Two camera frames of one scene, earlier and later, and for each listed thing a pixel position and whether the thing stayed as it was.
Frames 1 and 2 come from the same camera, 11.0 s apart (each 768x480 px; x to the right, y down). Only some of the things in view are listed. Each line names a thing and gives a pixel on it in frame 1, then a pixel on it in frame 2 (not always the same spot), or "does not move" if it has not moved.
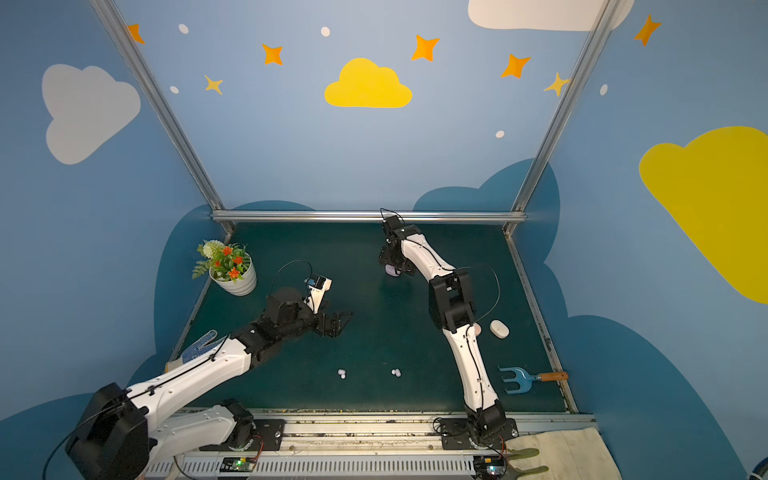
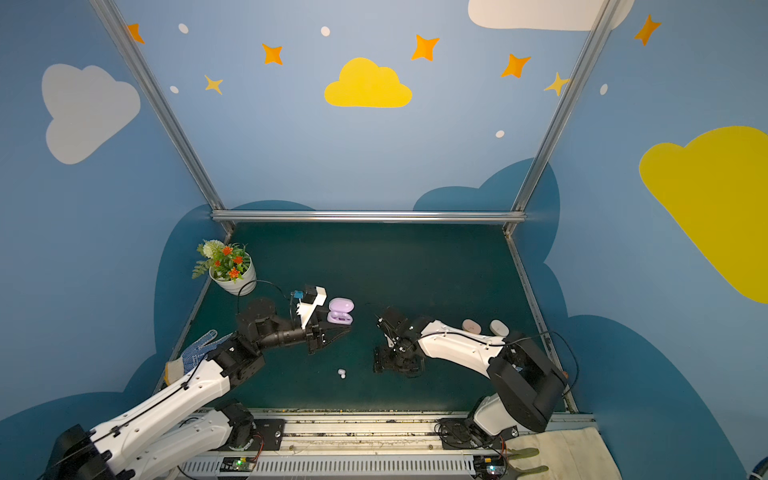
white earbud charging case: x=499 y=329 does not move
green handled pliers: x=514 y=473 does not move
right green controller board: x=489 y=466 does not move
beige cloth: x=579 y=454 does not move
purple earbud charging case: x=392 y=271 -> x=340 y=309
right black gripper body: x=393 y=259 -> x=395 y=339
